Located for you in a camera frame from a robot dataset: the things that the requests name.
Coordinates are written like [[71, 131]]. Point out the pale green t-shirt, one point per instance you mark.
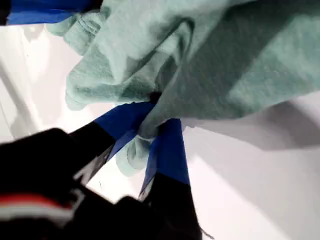
[[200, 62]]

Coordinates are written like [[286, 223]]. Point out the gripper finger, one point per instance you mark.
[[170, 160], [37, 18], [50, 5], [122, 120]]

